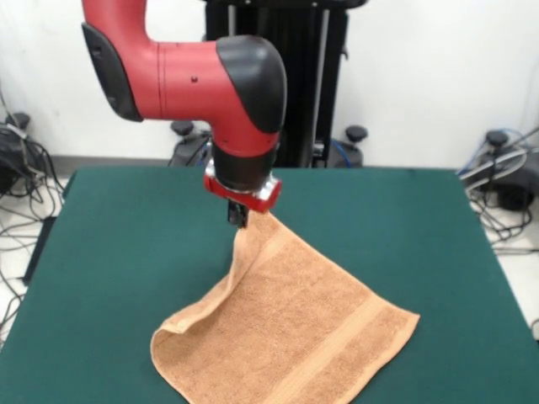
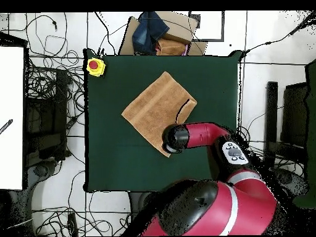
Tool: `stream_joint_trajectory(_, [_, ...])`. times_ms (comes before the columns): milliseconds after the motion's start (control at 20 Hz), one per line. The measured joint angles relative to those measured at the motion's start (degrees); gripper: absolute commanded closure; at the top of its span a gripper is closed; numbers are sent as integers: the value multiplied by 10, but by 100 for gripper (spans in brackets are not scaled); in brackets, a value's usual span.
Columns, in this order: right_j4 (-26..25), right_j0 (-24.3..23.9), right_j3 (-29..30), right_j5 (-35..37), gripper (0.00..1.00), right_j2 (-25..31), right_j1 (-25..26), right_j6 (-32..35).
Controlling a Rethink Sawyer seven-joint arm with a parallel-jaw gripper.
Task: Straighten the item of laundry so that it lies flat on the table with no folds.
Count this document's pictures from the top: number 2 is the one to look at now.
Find tan terry towel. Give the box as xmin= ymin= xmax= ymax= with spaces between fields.
xmin=121 ymin=70 xmax=198 ymax=158

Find dark green table cloth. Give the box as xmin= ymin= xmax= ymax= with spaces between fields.
xmin=83 ymin=48 xmax=243 ymax=194

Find folded tan towel in box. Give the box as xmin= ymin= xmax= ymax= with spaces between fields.
xmin=156 ymin=38 xmax=188 ymax=57

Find yellow emergency stop button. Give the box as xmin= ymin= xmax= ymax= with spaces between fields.
xmin=86 ymin=57 xmax=106 ymax=77

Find blue denim jeans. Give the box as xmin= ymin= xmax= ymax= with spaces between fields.
xmin=131 ymin=11 xmax=170 ymax=56

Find brown cardboard box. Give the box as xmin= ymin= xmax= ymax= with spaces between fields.
xmin=118 ymin=10 xmax=208 ymax=56

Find black equipment rack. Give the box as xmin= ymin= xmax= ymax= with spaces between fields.
xmin=23 ymin=69 xmax=70 ymax=166

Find black upright bar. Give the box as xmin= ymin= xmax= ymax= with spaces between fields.
xmin=263 ymin=81 xmax=278 ymax=169

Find black stand base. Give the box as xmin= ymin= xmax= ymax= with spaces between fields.
xmin=25 ymin=160 xmax=59 ymax=188
xmin=271 ymin=167 xmax=310 ymax=198

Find black box unit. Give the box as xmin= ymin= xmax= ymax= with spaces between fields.
xmin=281 ymin=82 xmax=309 ymax=149

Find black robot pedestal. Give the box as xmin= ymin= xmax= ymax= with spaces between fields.
xmin=128 ymin=191 xmax=159 ymax=215

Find black rectangular frame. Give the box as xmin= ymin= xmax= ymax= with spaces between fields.
xmin=188 ymin=10 xmax=225 ymax=42

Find long black cable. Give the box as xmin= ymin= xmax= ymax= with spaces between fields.
xmin=240 ymin=10 xmax=316 ymax=59

